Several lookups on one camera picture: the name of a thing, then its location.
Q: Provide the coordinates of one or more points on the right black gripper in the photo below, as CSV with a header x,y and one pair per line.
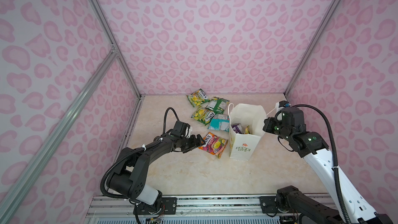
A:
x,y
267,126

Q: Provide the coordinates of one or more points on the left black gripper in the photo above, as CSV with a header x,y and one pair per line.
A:
x,y
194,143

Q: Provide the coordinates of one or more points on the white paper bag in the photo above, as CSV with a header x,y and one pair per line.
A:
x,y
242,146

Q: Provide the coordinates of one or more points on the purple Fox's berries bag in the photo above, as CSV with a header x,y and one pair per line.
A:
x,y
237,128

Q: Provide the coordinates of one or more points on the orange Fox's fruit bag top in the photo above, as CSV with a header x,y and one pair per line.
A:
x,y
247,130

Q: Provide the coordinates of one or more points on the orange fox's fruit bag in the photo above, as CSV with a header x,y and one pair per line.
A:
x,y
214,144
247,130

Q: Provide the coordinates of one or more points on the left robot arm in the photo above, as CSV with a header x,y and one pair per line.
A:
x,y
126,178

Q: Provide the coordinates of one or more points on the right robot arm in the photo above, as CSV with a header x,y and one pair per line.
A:
x,y
351,208

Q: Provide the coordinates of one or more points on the orange Fox's fruit bag bottom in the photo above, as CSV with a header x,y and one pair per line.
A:
x,y
214,144

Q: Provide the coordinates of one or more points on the green yellow Fox's bag rear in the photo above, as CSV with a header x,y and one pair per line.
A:
x,y
203,115

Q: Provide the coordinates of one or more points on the teal white snack bag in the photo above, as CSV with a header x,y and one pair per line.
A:
x,y
219,122

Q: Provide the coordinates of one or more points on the green white snack bag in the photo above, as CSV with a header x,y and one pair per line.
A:
x,y
217,105

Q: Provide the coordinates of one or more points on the yellow green Fox's bag far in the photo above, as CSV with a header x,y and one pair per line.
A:
x,y
198,98

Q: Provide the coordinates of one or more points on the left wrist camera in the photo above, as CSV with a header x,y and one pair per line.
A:
x,y
181,129

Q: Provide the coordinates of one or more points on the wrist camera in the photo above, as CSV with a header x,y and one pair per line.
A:
x,y
181,129
283,104

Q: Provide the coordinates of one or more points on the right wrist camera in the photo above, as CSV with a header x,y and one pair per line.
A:
x,y
283,104

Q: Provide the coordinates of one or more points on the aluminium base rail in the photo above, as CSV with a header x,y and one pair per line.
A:
x,y
195,209

